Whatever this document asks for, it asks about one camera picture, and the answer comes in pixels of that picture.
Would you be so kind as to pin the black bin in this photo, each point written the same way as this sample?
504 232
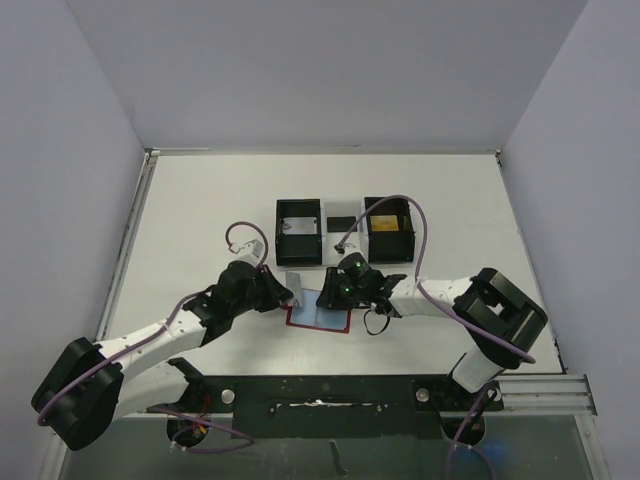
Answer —
298 250
392 247

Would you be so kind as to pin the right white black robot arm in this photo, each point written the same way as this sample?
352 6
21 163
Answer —
503 322

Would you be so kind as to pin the gold VIP card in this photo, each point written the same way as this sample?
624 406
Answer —
384 223

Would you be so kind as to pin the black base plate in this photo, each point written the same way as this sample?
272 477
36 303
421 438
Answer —
328 407

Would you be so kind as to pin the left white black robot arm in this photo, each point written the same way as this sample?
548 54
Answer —
79 396

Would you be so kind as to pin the aluminium rail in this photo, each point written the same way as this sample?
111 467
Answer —
127 243
165 384

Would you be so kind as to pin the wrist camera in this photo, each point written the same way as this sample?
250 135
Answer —
251 252
352 261

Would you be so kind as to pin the aluminium left rail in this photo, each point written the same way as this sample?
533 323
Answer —
127 243

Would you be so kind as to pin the black card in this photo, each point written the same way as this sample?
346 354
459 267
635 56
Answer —
339 224

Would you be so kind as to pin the red leather card holder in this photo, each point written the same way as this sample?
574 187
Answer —
309 316

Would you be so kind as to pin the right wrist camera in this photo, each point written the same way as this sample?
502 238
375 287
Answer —
352 261

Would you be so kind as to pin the left black bin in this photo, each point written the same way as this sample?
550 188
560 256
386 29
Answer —
298 250

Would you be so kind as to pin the white middle bin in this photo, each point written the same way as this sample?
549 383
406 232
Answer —
359 236

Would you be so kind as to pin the aluminium front rail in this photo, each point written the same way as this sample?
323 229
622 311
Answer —
165 384

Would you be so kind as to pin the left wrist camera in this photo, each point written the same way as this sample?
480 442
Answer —
251 252

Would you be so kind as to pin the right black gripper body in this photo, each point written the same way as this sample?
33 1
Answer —
331 293

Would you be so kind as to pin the right black bin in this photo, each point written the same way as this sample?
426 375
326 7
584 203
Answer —
392 247

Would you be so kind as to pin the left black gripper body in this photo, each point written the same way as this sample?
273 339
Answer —
240 306

